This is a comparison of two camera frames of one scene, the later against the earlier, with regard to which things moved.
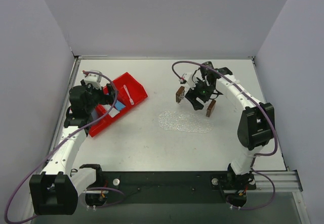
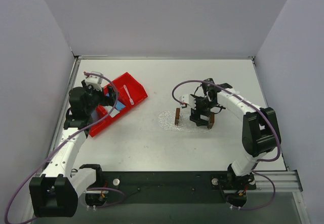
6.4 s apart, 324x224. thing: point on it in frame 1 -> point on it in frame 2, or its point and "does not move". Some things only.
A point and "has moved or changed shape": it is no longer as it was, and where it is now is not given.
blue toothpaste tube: [119, 106] does not move
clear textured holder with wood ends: [180, 94] has moved or changed shape
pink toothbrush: [131, 101] does not move
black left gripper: [107, 97] does not move
